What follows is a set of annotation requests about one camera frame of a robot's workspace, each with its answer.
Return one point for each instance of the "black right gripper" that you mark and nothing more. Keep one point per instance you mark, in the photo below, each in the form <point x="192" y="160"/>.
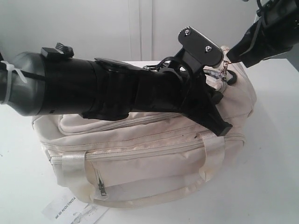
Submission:
<point x="256" y="46"/>

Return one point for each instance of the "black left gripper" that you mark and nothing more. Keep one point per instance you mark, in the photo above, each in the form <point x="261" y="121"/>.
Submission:
<point x="175" y="86"/>

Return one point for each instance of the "gold zipper pull charm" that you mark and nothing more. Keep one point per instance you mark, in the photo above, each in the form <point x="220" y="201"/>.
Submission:
<point x="225" y="75"/>

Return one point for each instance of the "cream fabric duffel bag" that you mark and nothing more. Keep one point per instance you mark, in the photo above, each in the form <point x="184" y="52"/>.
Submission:
<point x="150" y="157"/>

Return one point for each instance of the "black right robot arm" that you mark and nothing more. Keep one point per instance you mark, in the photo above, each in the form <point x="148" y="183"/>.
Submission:
<point x="275" y="32"/>

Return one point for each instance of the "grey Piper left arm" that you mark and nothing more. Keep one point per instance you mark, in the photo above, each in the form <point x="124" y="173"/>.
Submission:
<point x="53" y="82"/>

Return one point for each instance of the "small grey paper tag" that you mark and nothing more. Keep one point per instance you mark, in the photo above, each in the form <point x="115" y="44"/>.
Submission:
<point x="88" y="213"/>

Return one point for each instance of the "white Tonlion paper tag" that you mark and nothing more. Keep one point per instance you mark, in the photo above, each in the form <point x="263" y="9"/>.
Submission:
<point x="64" y="209"/>

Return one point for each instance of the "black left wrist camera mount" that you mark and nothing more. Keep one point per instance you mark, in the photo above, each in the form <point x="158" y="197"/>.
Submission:
<point x="197" y="52"/>

